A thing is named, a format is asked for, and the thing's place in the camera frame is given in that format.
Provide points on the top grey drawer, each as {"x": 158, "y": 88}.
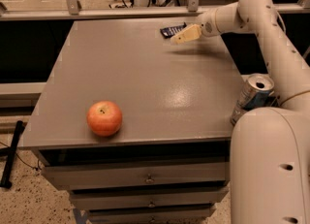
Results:
{"x": 137, "y": 173}

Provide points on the bottom grey drawer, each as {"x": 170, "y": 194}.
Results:
{"x": 150, "y": 215}

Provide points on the middle grey drawer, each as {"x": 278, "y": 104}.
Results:
{"x": 150, "y": 198}

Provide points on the grey drawer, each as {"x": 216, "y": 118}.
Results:
{"x": 150, "y": 198}
{"x": 137, "y": 173}
{"x": 150, "y": 215}

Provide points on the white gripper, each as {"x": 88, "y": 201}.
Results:
{"x": 206, "y": 24}

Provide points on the black stand leg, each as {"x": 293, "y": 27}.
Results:
{"x": 10, "y": 153}

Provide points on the red apple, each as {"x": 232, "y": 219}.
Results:
{"x": 104, "y": 118}

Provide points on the silver blue drink can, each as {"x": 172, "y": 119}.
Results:
{"x": 255, "y": 91}

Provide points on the dark blue snack bar wrapper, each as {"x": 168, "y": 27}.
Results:
{"x": 170, "y": 31}

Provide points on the grey drawer cabinet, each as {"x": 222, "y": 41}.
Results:
{"x": 176, "y": 101}

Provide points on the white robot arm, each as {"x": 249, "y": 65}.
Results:
{"x": 270, "y": 147}

